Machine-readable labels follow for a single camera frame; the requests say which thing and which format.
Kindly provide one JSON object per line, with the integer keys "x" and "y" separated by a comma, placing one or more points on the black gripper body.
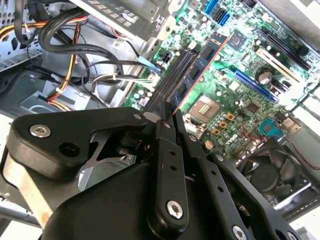
{"x": 112, "y": 205}

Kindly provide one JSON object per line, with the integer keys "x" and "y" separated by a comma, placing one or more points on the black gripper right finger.
{"x": 220, "y": 180}

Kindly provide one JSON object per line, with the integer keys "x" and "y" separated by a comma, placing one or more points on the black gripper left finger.
{"x": 75, "y": 130}

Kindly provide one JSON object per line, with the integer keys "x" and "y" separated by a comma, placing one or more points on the blue RAM stick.
{"x": 197, "y": 67}

